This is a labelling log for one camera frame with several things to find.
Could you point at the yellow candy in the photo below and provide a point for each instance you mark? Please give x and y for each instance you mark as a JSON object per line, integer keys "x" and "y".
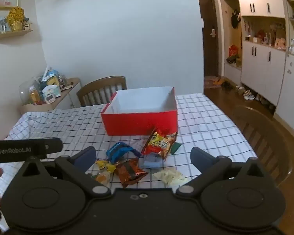
{"x": 104, "y": 165}

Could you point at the golden tree ornament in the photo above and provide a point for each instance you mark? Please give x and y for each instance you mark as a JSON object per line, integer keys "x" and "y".
{"x": 15, "y": 17}

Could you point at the orange bottle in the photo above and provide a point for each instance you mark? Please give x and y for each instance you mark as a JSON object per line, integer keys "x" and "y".
{"x": 34, "y": 96}

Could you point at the red cardboard box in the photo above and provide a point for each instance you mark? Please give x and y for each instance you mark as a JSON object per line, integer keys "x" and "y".
{"x": 139, "y": 122}

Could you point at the black hanging bag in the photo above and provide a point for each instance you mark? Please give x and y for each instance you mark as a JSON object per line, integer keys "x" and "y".
{"x": 235, "y": 19}

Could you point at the white kitchen timer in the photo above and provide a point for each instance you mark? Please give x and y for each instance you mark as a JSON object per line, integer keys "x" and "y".
{"x": 50, "y": 99}

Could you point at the yellow box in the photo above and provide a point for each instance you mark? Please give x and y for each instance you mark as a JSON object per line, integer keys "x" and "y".
{"x": 53, "y": 81}

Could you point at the blue snack packet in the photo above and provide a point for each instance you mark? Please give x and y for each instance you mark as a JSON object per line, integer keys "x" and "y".
{"x": 120, "y": 150}

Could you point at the pair of pale shoes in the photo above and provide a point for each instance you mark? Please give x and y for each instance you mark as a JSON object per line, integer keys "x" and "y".
{"x": 246, "y": 93}

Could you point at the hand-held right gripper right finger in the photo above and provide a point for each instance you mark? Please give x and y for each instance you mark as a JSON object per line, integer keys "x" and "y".
{"x": 198, "y": 158}

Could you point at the dark green snack packet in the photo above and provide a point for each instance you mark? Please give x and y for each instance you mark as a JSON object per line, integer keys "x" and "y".
{"x": 176, "y": 148}

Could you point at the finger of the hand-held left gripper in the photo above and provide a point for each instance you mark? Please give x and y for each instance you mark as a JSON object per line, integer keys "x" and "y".
{"x": 54, "y": 145}

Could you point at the pale blue clear packet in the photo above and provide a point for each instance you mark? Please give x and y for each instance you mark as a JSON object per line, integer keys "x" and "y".
{"x": 152, "y": 161}

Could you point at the dark wooden door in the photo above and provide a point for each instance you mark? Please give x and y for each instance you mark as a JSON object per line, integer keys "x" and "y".
{"x": 209, "y": 29}

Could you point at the cream white snack packet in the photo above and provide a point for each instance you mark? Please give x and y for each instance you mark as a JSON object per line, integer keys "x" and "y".
{"x": 170, "y": 176}

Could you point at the red gift bag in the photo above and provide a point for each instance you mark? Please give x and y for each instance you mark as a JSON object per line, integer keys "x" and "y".
{"x": 233, "y": 51}

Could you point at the wooden wall shelf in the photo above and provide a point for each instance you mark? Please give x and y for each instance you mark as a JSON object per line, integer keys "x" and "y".
{"x": 12, "y": 34}

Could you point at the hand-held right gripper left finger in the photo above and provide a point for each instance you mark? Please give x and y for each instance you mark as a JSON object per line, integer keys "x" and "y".
{"x": 87, "y": 158}

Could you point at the orange-brown snack packet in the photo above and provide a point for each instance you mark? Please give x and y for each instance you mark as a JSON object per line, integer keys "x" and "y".
{"x": 129, "y": 172}

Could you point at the wooden-top side cabinet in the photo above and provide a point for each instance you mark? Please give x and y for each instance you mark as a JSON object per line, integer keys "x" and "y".
{"x": 51, "y": 106}

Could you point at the white wall cabinet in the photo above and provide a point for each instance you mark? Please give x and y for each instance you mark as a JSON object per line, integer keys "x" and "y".
{"x": 264, "y": 53}

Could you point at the wooden slat-back chair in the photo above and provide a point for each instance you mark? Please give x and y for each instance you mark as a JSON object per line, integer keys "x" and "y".
{"x": 262, "y": 137}
{"x": 100, "y": 90}

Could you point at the clear packet with orange snack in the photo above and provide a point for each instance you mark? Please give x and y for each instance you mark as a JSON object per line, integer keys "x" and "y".
{"x": 103, "y": 177}

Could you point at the red and yellow chips bag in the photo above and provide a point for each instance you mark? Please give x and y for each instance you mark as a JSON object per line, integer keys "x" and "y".
{"x": 160, "y": 143}

